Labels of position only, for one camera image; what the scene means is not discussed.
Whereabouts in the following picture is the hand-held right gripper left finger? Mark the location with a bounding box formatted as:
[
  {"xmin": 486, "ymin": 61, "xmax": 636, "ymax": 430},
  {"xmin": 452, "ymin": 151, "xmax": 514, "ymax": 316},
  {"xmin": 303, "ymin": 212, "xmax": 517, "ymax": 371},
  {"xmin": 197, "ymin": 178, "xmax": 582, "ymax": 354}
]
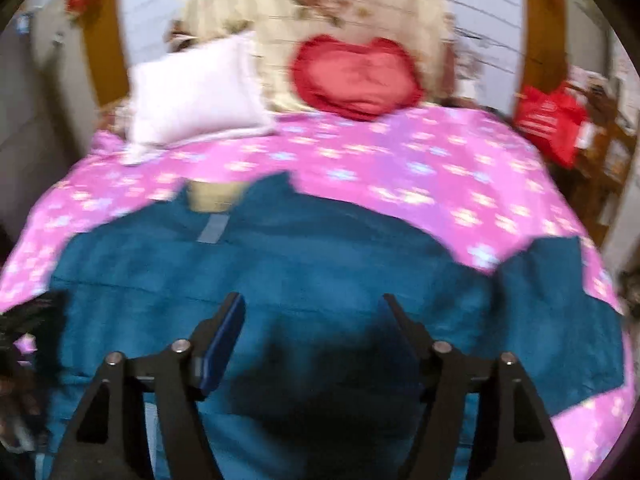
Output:
[{"xmin": 50, "ymin": 291, "xmax": 247, "ymax": 480}]

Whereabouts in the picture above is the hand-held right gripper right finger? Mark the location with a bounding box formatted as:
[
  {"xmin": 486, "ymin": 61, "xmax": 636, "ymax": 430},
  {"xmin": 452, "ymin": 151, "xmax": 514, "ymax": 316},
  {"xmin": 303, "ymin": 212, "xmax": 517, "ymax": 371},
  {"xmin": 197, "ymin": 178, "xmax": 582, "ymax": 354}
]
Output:
[{"xmin": 381, "ymin": 293, "xmax": 572, "ymax": 480}]

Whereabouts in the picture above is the blue puffer jacket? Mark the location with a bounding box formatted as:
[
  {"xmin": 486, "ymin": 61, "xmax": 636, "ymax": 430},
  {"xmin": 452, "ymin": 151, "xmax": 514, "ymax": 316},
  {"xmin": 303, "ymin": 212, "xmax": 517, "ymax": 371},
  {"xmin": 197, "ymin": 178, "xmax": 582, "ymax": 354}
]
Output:
[{"xmin": 42, "ymin": 172, "xmax": 626, "ymax": 480}]

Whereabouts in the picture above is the pink floral bed sheet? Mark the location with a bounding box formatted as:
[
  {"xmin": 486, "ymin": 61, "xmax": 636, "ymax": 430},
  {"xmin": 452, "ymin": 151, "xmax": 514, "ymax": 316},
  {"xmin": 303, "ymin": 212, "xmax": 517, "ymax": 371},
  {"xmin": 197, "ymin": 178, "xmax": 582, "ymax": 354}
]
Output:
[{"xmin": 0, "ymin": 105, "xmax": 636, "ymax": 480}]

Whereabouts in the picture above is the red heart-shaped pillow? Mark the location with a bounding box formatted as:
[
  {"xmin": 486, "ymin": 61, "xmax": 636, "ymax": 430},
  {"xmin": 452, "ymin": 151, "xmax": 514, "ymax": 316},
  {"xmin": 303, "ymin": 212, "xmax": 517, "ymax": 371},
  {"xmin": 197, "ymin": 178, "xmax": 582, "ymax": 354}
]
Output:
[{"xmin": 290, "ymin": 35, "xmax": 427, "ymax": 122}]

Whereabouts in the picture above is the red shopping bag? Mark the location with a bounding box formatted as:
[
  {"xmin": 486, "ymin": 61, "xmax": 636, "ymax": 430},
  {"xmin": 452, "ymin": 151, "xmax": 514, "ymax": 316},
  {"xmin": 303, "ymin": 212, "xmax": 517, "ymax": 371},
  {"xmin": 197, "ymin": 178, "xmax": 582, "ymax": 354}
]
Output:
[{"xmin": 514, "ymin": 82, "xmax": 592, "ymax": 169}]

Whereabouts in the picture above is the white pillow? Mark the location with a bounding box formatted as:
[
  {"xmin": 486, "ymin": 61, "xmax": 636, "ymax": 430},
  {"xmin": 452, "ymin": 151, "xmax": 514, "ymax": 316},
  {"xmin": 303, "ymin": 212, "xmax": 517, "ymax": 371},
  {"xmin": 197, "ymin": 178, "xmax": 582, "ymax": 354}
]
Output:
[{"xmin": 122, "ymin": 32, "xmax": 277, "ymax": 163}]

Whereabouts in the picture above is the wooden chair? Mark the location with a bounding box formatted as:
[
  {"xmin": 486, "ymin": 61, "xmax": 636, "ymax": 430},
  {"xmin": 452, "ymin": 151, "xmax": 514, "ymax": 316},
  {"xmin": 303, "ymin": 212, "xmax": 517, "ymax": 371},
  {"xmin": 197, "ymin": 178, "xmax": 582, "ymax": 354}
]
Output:
[{"xmin": 565, "ymin": 75, "xmax": 637, "ymax": 242}]

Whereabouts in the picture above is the wooden bed headboard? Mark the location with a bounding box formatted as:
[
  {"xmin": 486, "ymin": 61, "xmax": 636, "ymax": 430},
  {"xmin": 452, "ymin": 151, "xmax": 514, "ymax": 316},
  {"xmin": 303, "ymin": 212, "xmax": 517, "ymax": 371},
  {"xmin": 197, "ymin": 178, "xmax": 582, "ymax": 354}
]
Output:
[{"xmin": 82, "ymin": 0, "xmax": 577, "ymax": 111}]

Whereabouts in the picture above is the cream floral blanket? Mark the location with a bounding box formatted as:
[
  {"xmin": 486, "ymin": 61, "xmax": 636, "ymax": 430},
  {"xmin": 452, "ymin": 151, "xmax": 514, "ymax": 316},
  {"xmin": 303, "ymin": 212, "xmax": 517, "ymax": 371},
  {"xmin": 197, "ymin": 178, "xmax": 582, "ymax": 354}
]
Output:
[{"xmin": 182, "ymin": 0, "xmax": 457, "ymax": 113}]

